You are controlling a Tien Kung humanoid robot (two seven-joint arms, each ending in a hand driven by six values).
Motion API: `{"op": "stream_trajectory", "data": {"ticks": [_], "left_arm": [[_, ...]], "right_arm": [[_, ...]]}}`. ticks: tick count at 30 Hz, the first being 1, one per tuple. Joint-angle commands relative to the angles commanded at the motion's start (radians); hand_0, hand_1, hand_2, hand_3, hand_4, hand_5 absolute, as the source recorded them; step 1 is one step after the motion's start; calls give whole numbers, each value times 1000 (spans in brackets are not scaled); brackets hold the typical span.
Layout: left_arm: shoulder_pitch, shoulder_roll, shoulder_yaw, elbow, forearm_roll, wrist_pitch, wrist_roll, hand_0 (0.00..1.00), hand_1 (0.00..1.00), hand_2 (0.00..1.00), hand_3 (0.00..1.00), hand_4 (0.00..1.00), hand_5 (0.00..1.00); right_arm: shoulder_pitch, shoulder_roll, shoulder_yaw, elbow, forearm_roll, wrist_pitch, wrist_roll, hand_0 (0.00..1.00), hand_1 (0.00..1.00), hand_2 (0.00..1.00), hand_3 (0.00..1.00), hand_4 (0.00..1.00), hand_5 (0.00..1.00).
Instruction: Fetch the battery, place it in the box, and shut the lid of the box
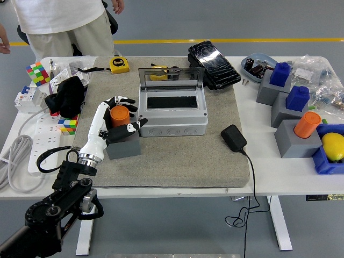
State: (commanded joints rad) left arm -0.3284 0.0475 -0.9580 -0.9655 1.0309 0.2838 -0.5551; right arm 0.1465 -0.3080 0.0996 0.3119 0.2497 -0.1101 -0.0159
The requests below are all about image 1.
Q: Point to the person's left hand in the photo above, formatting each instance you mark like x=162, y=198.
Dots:
x=118, y=6

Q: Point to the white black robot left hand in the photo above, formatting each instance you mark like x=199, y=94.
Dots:
x=96, y=129

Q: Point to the person's right hand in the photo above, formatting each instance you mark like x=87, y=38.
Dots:
x=4, y=45

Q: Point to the orange cylinder battery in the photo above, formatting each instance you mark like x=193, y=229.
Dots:
x=306, y=126
x=119, y=117

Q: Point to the smoky transparent box lid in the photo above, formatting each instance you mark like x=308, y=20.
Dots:
x=172, y=84

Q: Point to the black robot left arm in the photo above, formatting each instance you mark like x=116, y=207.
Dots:
x=61, y=199

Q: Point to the person's right forearm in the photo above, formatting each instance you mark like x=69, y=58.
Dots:
x=2, y=31

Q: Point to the grey plastic electrical box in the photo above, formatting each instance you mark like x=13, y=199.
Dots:
x=172, y=119

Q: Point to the black office chair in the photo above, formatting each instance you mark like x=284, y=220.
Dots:
x=114, y=25

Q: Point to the small multicolour puzzle cube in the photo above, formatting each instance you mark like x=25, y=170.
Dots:
x=68, y=126

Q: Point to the grey holder block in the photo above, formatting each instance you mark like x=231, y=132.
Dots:
x=126, y=150
x=279, y=113
x=290, y=145
x=266, y=91

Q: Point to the large multicolour puzzle cube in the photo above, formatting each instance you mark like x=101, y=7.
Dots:
x=37, y=74

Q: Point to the black cloth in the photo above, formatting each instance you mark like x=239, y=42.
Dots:
x=67, y=96

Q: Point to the thin metal pen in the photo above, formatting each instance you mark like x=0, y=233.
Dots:
x=51, y=68

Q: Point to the white power strip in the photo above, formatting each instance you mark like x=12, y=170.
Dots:
x=45, y=142

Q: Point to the square yellow tape measure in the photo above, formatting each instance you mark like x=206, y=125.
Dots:
x=119, y=65

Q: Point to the white circuit breaker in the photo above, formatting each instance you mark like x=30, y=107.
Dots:
x=27, y=100

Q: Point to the person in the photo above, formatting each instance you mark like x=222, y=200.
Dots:
x=59, y=18

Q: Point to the white purple packet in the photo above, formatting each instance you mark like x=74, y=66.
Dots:
x=55, y=80

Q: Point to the clear bag of packets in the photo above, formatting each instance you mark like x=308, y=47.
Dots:
x=78, y=63

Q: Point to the grey-brown mat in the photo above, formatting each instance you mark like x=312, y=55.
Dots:
x=174, y=166

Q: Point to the white table leg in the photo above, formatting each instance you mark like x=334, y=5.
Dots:
x=279, y=228
x=86, y=233

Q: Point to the black cracked-screen tablet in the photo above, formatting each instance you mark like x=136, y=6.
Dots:
x=213, y=64

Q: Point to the black power adapter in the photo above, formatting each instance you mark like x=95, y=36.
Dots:
x=233, y=137

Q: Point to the blue-grey oval dish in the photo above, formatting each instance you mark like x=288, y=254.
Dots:
x=258, y=57

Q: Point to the brown electronic component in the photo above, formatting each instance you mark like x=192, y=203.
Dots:
x=258, y=70

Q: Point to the silvery metal part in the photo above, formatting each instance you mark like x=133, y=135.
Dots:
x=264, y=64

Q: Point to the blue bottle-shaped block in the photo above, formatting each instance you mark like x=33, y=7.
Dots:
x=297, y=99
x=279, y=75

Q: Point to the clear bag of components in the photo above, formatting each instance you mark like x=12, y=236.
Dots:
x=332, y=96
x=309, y=72

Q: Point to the black table control panel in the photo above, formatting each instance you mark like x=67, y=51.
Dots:
x=314, y=197

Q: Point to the blue plastic bin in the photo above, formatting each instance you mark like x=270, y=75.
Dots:
x=325, y=164

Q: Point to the yellow lemon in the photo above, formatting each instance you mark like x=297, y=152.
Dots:
x=333, y=146

